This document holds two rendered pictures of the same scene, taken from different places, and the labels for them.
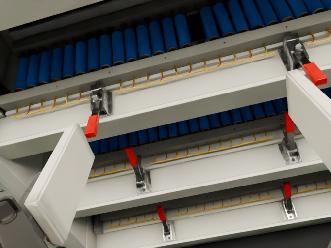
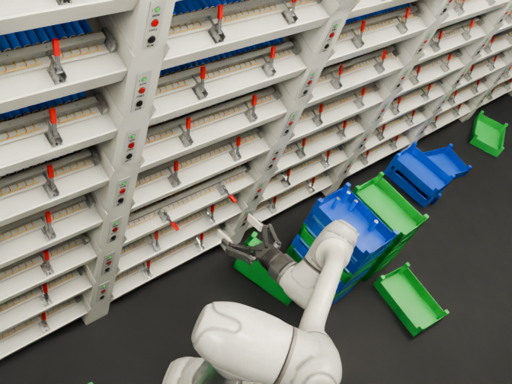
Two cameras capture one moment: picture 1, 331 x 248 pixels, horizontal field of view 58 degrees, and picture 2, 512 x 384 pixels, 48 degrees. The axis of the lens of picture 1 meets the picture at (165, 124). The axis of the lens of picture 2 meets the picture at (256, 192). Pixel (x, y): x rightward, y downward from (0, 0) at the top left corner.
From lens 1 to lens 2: 1.82 m
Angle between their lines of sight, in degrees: 49
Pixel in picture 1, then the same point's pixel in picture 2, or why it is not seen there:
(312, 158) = (217, 220)
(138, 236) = (130, 282)
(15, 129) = (129, 233)
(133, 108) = (175, 216)
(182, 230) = (153, 270)
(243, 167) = (194, 229)
